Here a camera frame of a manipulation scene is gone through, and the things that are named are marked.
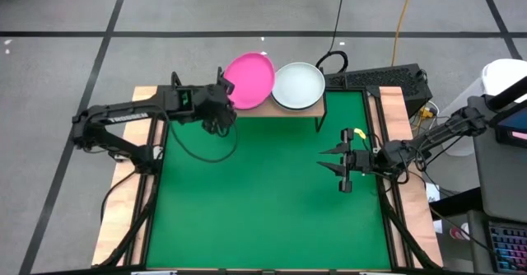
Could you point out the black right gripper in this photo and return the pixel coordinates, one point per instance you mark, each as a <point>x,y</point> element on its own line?
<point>362,161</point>

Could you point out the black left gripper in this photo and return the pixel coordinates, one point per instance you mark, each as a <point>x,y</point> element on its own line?
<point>214,110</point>

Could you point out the pink plate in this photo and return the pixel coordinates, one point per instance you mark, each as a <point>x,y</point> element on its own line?
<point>251,81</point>

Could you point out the white plate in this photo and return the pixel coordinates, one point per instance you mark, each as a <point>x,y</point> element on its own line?
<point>298,85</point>

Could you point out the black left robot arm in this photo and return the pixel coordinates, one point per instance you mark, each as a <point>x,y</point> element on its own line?
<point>123,116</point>

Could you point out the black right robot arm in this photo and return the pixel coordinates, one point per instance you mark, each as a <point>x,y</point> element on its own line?
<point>436,137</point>

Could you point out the yellow tag on gripper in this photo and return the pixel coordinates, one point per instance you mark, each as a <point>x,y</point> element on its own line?
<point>360,133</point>

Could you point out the green table mat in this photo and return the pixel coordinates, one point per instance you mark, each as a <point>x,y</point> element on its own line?
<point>267,201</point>

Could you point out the wooden table side board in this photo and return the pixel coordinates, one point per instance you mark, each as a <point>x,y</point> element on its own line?
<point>119,209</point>
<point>416,209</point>

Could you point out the black computer tower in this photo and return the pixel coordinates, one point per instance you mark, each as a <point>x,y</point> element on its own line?
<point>383,79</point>

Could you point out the yellow power plug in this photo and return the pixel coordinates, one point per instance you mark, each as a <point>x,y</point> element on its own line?
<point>426,113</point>

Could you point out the white paper sheets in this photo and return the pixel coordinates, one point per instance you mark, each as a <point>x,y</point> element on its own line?
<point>434,192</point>

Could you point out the red white cup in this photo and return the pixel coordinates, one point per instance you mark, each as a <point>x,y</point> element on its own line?
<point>458,231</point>

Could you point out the grey equipment cart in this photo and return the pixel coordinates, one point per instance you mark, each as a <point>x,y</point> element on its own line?
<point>502,176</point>

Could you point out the black desktop monitor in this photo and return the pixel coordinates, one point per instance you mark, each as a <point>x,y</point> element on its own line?
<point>514,127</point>

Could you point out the white waste bin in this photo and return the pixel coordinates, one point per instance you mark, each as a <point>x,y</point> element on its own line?
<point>502,73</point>

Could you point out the backlit computer keyboard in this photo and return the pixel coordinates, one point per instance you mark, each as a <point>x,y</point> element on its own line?
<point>510,246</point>

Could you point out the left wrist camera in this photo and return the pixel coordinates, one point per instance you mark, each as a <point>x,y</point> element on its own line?
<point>185,99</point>

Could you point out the wooden shelf with black frame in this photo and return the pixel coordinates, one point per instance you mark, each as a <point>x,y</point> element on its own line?
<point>263,112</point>

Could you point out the black table frame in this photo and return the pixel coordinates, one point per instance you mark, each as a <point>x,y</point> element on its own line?
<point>150,209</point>

